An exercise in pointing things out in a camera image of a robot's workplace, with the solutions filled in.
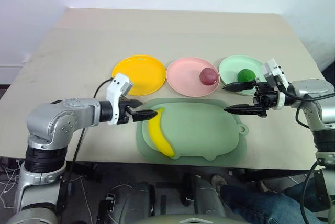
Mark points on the green translucent mat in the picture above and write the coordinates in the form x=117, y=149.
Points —
x=243, y=152

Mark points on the yellow toy banana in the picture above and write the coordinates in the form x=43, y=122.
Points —
x=157, y=137

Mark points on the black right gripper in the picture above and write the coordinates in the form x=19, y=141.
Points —
x=267, y=97

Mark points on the person's leg in blue jeans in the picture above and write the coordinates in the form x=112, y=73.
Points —
x=261, y=203

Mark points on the green round fruit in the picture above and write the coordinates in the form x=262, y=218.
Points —
x=246, y=75

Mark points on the green pig-shaped tray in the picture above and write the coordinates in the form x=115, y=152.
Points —
x=199, y=129

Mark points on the pink round plate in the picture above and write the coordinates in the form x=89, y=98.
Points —
x=183, y=77

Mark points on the light green round plate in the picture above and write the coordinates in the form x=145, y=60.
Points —
x=230, y=68

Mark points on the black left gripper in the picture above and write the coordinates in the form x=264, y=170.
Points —
x=123, y=114

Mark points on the dark grey rounded robot leg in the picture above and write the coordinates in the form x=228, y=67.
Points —
x=206, y=195
x=138, y=200

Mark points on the yellow round plate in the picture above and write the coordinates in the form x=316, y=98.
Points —
x=142, y=68

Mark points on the black table frame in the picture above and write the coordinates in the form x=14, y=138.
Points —
x=86, y=170

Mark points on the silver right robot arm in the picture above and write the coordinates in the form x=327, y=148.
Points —
x=311, y=90

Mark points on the brown shoe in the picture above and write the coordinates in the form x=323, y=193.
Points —
x=218, y=182

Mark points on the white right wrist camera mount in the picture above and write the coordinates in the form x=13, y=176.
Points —
x=273, y=71

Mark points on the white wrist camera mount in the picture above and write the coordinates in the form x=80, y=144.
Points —
x=273, y=71
x=117, y=84

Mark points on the dark red round fruit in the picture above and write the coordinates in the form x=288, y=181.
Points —
x=208, y=76

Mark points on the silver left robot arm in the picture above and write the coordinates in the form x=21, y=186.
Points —
x=52, y=119

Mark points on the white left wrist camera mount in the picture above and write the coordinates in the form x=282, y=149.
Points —
x=117, y=84

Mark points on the light grey robot torso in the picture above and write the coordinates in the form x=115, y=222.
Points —
x=191, y=219

